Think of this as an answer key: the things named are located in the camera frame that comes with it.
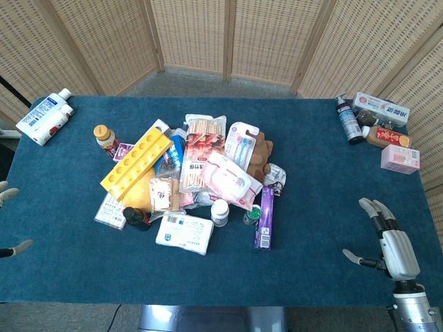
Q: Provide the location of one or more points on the yellow plastic tray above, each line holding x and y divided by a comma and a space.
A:
135, 160

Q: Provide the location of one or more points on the woven folding screen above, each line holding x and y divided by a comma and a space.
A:
221, 38

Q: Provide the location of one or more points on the blue table cloth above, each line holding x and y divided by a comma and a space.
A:
221, 269

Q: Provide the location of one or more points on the biscuit stick packet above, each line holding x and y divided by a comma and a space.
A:
200, 152

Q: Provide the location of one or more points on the brown bottle yellow cap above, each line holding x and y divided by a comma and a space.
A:
105, 138

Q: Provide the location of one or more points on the white tissue pack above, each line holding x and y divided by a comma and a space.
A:
183, 235

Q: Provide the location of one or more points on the dark soy sauce bottle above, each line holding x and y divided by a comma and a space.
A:
136, 218

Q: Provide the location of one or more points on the brown plush toy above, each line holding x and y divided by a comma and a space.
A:
261, 152

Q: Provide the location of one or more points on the small printed snack pouch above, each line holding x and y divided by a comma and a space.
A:
275, 178

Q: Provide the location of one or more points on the purple card box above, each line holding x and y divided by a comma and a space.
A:
123, 150

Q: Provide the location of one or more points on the large white blue-label bottle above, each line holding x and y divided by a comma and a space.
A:
38, 115

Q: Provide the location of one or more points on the white pink paper box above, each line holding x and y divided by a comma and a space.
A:
110, 212

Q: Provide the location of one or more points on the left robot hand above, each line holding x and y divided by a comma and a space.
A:
8, 195

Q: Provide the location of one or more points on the small white red-label bottle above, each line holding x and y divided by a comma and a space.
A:
53, 126

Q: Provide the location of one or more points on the pink wet wipes pack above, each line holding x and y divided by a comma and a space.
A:
230, 178

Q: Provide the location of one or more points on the orange drink bottle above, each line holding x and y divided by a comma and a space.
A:
387, 137

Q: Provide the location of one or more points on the green cap small bottle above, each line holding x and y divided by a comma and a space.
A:
252, 215

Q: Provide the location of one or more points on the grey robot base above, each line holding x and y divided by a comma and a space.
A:
211, 318

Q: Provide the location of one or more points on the black pump bottle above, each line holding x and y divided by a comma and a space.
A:
349, 122

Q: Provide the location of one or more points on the purple toothpaste box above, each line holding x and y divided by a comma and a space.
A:
264, 219

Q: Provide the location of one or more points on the white pill bottle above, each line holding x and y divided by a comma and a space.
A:
220, 212

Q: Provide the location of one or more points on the dark round object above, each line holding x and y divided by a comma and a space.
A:
366, 117

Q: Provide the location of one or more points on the blue snack packet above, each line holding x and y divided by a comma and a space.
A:
169, 160

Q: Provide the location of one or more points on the toothbrush blister pack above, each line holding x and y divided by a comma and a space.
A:
240, 141

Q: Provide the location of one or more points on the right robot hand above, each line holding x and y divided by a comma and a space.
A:
398, 247

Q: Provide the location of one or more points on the white toothpaste box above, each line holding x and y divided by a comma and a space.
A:
380, 109

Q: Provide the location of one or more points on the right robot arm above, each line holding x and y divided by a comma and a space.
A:
413, 307

